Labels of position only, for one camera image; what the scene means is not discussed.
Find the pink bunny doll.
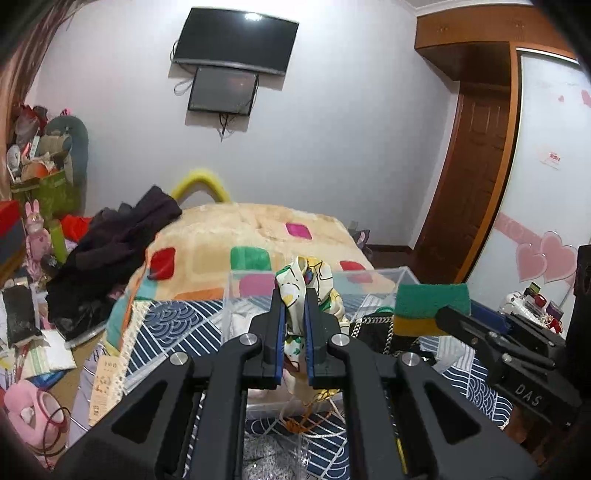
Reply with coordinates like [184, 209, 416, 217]
[24, 200, 52, 280]

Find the black flat pouch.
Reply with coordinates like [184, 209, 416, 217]
[2, 285, 43, 346]

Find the stack of papers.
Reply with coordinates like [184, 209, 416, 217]
[17, 329, 78, 380]

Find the white sliding wardrobe door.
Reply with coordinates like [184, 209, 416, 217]
[463, 47, 591, 317]

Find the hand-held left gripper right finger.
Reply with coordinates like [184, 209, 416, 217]
[305, 289, 542, 480]

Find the clear acrylic box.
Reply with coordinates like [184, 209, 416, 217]
[221, 266, 422, 418]

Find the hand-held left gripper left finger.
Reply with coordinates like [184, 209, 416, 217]
[56, 289, 285, 480]

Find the brown curtain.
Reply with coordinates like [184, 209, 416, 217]
[0, 0, 103, 153]

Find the yellow paper tag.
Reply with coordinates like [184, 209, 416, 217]
[87, 354, 124, 426]

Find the yellow foam hoop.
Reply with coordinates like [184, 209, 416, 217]
[169, 168, 232, 204]

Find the blue wave patterned sheet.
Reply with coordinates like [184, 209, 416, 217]
[76, 295, 514, 480]

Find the small wall monitor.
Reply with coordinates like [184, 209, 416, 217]
[187, 65, 260, 116]

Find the beige blanket with coloured squares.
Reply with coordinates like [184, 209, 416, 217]
[105, 202, 386, 354]

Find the black chain strap bag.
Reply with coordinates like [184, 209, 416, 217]
[348, 308, 422, 357]

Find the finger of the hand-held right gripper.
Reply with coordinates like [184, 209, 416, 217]
[470, 300, 527, 337]
[435, 306, 557, 371]

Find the grey plush toy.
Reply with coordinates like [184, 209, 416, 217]
[44, 114, 90, 186]

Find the white cloth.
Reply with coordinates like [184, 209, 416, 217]
[418, 336, 477, 374]

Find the red cloth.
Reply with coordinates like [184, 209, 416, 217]
[61, 214, 94, 241]

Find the green tube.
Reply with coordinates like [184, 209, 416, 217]
[50, 220, 71, 265]

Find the brown wooden overhead cabinet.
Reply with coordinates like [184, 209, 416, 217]
[414, 0, 579, 85]

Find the green cardboard box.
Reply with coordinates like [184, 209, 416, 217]
[10, 170, 82, 219]

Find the white paper sticker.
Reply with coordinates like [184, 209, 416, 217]
[539, 148, 566, 171]

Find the white floral printed scarf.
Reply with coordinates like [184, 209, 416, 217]
[274, 255, 346, 402]

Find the large wall television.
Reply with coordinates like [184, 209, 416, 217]
[171, 6, 300, 77]

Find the green and yellow sponge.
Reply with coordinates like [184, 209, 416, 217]
[394, 283, 472, 339]

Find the small white device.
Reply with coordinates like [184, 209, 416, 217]
[502, 291, 532, 317]

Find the pink heart decoration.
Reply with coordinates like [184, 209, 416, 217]
[515, 230, 579, 285]

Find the pile of dark clothes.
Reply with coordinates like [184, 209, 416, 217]
[45, 185, 184, 341]

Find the red box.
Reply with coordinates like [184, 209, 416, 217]
[0, 200, 25, 274]

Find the brown wooden door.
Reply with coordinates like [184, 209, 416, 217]
[412, 80, 519, 285]

